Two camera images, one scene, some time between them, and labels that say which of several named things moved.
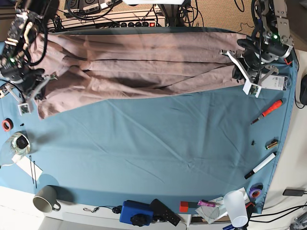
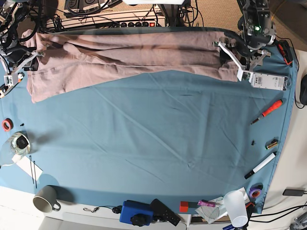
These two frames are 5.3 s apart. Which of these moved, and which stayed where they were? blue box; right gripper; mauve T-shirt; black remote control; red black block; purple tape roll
Moved: mauve T-shirt; right gripper
Stayed: blue box; red black block; black remote control; purple tape roll
